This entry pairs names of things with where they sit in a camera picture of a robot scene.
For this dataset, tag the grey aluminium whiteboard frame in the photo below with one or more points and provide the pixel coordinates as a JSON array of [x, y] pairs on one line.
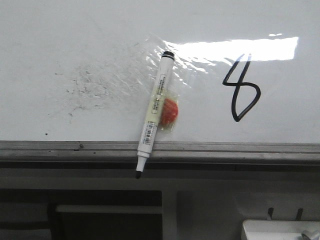
[[163, 152]]

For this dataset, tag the white vertical post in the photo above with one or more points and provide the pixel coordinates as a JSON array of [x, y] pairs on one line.
[[169, 215]]

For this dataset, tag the white box with hooks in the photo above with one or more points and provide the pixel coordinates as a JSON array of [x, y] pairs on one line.
[[269, 229]]

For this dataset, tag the metal cylindrical object corner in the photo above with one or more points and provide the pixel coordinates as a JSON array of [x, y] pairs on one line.
[[308, 235]]

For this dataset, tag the white horizontal bar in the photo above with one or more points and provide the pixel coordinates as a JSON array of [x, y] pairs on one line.
[[109, 209]]

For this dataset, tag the white black-tipped whiteboard marker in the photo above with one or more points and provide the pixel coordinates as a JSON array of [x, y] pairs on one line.
[[154, 111]]

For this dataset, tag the red round magnet taped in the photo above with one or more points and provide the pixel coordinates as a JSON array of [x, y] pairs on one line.
[[169, 112]]

